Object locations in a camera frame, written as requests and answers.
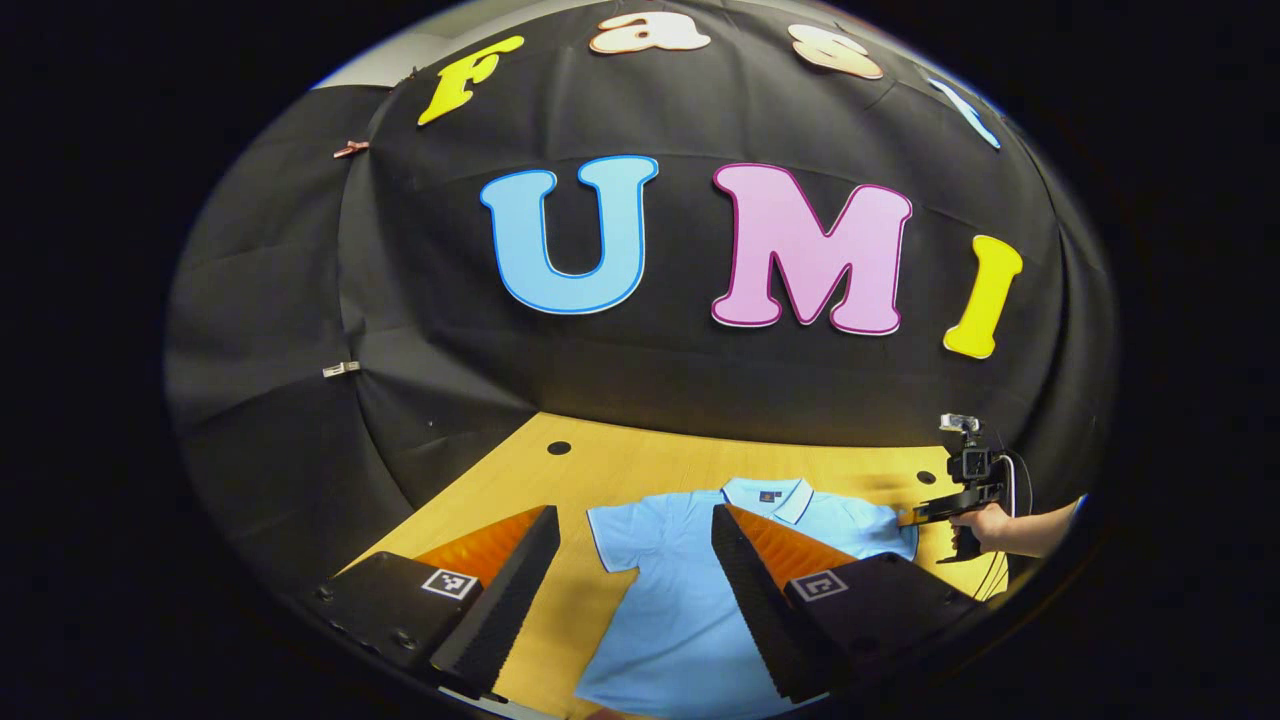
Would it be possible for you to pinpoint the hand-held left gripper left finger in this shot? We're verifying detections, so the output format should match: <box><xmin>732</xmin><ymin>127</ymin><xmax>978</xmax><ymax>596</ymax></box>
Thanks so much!
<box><xmin>300</xmin><ymin>505</ymin><xmax>561</xmax><ymax>701</ymax></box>

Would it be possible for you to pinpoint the black backdrop cloth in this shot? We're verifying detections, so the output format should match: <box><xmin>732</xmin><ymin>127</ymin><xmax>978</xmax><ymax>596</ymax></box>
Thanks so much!
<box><xmin>165</xmin><ymin>0</ymin><xmax>1119</xmax><ymax>601</ymax></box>

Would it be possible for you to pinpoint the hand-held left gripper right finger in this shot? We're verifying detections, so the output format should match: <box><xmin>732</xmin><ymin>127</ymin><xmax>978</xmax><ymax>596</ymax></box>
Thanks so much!
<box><xmin>712</xmin><ymin>503</ymin><xmax>986</xmax><ymax>704</ymax></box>

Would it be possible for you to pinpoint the light blue T-shirt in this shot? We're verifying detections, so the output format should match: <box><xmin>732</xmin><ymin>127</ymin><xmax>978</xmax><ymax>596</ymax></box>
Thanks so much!
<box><xmin>575</xmin><ymin>477</ymin><xmax>919</xmax><ymax>720</ymax></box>

